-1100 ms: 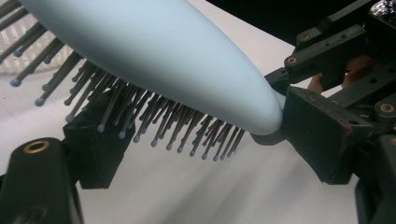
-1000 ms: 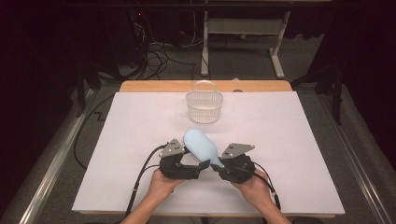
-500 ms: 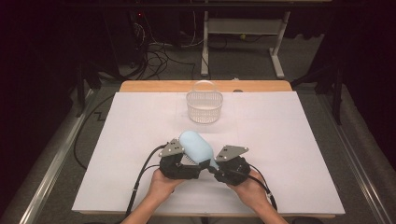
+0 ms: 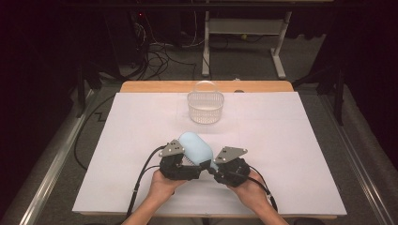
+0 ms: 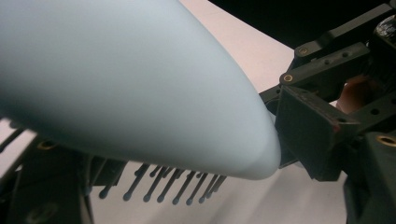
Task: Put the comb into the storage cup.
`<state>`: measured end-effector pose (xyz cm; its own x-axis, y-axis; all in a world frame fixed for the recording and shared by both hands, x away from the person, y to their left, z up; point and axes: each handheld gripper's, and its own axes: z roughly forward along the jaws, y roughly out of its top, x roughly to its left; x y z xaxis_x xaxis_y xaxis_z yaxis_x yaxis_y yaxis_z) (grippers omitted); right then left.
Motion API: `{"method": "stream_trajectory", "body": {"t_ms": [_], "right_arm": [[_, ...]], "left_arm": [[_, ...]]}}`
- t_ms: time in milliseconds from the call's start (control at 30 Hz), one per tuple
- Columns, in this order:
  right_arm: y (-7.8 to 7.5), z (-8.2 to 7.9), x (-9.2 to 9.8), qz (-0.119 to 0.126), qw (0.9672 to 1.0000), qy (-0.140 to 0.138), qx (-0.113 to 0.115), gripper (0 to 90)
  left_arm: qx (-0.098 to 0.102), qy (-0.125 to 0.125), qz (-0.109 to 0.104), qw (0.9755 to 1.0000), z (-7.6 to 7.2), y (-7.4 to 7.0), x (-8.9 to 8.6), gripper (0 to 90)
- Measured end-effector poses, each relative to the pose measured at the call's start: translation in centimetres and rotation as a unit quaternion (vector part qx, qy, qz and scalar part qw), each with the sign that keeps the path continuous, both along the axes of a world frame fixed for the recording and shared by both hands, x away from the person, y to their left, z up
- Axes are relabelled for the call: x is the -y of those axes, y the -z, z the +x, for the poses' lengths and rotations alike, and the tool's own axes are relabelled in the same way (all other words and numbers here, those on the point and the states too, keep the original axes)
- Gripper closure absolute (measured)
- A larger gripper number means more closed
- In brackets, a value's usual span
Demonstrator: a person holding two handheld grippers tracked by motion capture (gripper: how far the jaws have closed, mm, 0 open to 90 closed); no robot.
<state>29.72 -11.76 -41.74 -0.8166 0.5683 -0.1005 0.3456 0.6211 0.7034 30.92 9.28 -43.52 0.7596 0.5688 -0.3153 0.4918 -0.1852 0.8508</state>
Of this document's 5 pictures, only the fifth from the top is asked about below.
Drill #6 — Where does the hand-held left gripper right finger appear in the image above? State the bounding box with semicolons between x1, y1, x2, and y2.
275;85;361;182

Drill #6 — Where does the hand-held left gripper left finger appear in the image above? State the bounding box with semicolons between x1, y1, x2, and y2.
83;154;129;189

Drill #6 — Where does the light blue hairbrush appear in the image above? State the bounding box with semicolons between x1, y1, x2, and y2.
0;0;282;206

